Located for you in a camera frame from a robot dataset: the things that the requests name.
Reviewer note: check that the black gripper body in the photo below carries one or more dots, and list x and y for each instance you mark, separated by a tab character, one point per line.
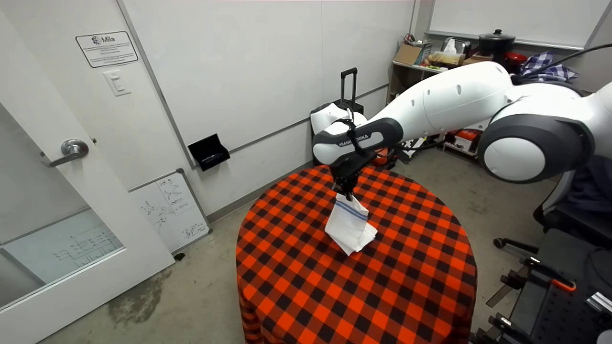
350	166

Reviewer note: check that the white cloth with blue stripes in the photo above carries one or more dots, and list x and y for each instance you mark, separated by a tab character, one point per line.
348	227

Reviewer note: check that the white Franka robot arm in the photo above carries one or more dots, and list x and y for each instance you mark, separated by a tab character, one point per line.
459	103

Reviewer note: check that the small orange object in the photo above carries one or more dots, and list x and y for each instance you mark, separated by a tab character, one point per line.
383	158

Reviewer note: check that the black suitcase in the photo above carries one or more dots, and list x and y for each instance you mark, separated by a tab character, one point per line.
348	80

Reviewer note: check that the red black plaid tablecloth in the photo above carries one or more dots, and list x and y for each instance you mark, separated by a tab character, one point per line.
356	294

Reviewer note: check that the wooden storage shelf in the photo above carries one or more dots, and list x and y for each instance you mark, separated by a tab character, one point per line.
404	78

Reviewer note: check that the red box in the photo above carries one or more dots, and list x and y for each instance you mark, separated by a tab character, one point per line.
465	137

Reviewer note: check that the cardboard box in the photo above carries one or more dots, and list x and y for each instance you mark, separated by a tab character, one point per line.
407	55

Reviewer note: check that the white bottle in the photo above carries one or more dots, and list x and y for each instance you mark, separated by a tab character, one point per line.
449	47

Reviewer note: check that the small leaning whiteboard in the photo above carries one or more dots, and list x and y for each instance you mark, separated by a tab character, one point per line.
170	213

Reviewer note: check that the black cooking pot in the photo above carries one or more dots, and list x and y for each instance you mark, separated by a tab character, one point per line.
495	43

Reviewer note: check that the blue patterned fabric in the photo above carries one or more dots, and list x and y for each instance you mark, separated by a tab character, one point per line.
545	66

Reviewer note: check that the black office chair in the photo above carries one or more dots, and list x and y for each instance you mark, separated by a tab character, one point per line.
585	204

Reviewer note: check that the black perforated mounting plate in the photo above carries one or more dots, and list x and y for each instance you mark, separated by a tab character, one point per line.
566	313

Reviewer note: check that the white door with glass panel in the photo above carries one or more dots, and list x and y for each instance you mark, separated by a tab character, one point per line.
63	211

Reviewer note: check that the black wall tray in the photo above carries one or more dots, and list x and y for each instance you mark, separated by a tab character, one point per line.
209	154

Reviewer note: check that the large wall whiteboard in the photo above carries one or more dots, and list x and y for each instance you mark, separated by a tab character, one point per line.
254	59

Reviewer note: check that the framed wall whiteboard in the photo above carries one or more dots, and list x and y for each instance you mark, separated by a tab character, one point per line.
522	20

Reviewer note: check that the white light switch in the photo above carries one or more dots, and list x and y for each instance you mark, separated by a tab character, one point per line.
117	83

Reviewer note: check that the white printed wall sign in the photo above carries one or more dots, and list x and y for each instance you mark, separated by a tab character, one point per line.
105	49

